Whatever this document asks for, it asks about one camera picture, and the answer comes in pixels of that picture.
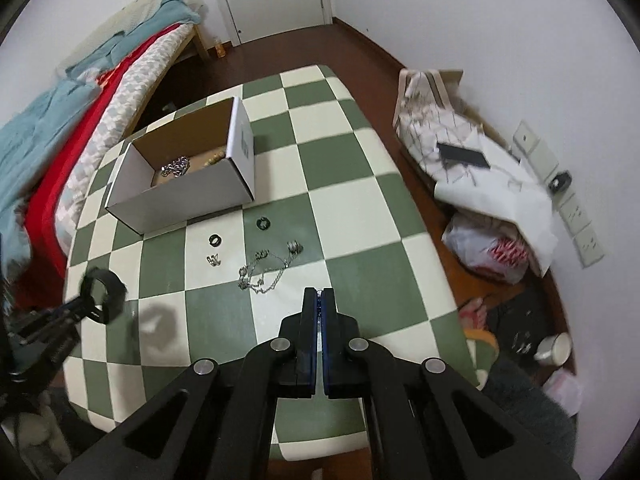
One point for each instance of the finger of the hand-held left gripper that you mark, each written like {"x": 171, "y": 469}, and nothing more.
{"x": 52, "y": 347}
{"x": 60, "y": 312}

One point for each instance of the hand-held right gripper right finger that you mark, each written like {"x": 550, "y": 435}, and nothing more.
{"x": 327, "y": 310}

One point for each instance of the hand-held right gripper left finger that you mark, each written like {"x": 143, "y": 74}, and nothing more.
{"x": 312, "y": 310}

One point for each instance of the black bangle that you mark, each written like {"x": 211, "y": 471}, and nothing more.
{"x": 107, "y": 285}

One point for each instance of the white cardboard box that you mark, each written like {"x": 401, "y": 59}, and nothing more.
{"x": 200, "y": 195}

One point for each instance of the green white checkered tablecloth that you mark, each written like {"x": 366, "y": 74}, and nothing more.
{"x": 350, "y": 210}

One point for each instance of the small silver earring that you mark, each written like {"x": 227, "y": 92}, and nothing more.
{"x": 214, "y": 259}

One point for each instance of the red blanket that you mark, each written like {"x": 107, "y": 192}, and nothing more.
{"x": 60, "y": 175}

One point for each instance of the white red plastic bag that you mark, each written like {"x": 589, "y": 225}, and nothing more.
{"x": 480, "y": 250}

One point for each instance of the black cloth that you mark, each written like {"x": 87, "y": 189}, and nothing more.
{"x": 520, "y": 320}

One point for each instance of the bed with blankets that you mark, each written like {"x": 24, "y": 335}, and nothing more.
{"x": 35, "y": 115}

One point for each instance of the black phone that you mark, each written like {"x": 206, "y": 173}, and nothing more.
{"x": 462, "y": 156}

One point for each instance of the patterned mattress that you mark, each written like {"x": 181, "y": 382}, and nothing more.
{"x": 115, "y": 105}

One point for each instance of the dark grey cushion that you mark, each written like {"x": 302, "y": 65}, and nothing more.
{"x": 525, "y": 410}

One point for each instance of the white striped tote bag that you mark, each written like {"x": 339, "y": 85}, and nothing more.
{"x": 425, "y": 110}

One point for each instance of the white cup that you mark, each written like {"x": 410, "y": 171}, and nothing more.
{"x": 555, "y": 349}

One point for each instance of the pink plastic bag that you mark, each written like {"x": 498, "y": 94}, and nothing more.
{"x": 565, "y": 390}

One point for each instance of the black charger plug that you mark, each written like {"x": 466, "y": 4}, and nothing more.
{"x": 560, "y": 182}

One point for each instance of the small amber bottle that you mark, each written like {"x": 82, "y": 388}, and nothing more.
{"x": 220, "y": 49}

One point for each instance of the white wall socket panel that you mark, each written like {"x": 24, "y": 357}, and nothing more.
{"x": 537, "y": 147}
{"x": 582, "y": 230}

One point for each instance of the wooden bed frame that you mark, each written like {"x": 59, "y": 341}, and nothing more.
{"x": 197, "y": 40}

